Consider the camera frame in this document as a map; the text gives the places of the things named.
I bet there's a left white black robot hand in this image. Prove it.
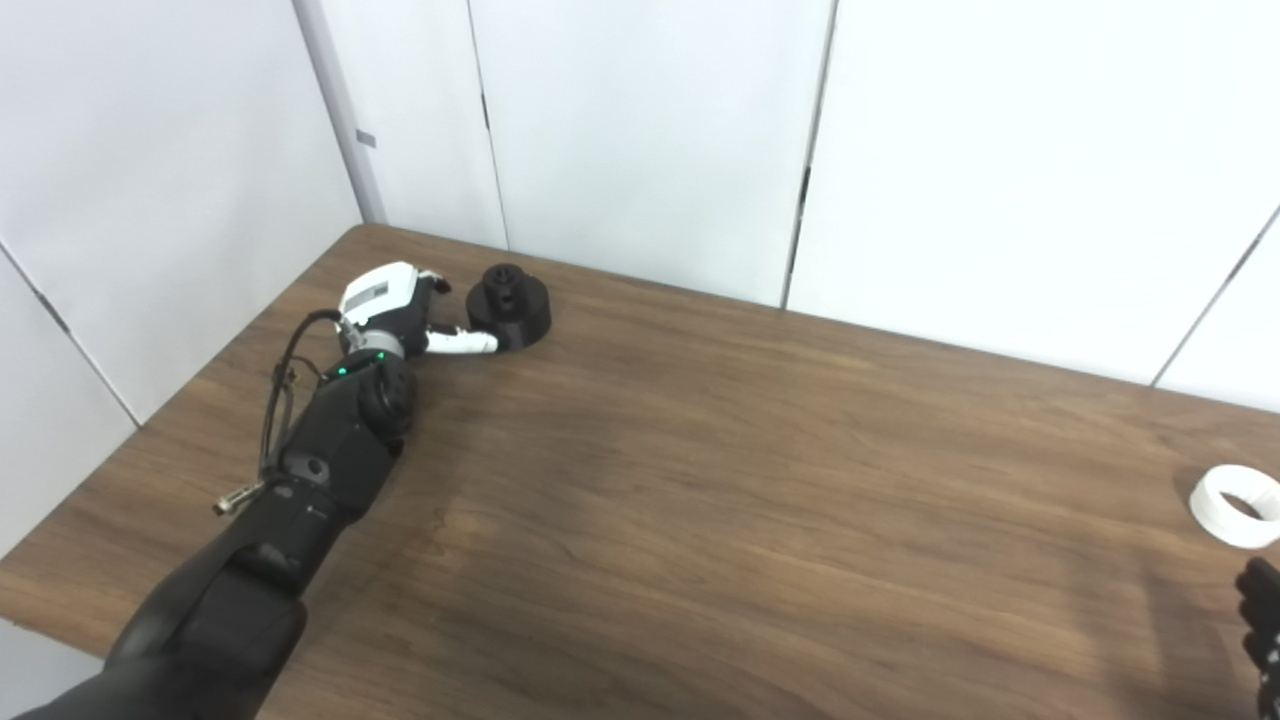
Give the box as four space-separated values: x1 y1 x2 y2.
337 262 501 358

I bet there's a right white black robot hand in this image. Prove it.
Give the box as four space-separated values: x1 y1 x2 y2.
1235 557 1280 720

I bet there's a white plastic ring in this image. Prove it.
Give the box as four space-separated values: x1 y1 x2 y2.
1189 465 1280 550

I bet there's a round black stepped part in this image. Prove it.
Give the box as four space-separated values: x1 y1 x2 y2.
466 263 553 352

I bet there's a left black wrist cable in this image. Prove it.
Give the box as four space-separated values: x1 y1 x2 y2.
212 308 346 516

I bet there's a gray wall corner post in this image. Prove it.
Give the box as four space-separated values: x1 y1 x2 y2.
292 0 389 226

